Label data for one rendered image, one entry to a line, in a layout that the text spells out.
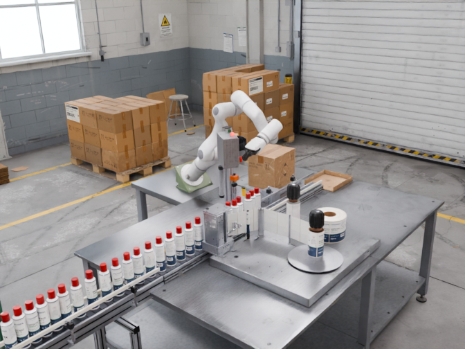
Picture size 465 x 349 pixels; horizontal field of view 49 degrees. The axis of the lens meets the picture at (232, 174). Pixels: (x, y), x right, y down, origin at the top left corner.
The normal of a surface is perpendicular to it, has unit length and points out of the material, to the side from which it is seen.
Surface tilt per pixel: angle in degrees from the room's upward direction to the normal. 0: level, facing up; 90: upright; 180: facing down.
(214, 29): 90
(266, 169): 90
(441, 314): 0
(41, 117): 90
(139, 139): 90
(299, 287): 0
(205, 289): 0
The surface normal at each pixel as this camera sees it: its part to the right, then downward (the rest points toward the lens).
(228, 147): 0.26, 0.33
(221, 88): -0.65, 0.29
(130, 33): 0.73, 0.22
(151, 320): -0.02, -0.93
